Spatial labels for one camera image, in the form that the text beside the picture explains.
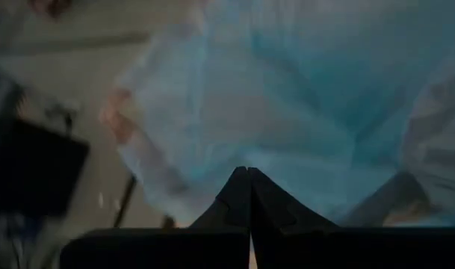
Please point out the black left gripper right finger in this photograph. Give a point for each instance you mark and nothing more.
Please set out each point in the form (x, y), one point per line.
(272, 216)

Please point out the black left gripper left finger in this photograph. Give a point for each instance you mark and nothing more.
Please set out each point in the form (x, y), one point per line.
(231, 216)

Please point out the black box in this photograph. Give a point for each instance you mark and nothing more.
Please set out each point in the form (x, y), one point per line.
(29, 168)

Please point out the large blue plastic bag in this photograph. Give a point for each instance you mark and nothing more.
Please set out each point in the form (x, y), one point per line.
(287, 93)

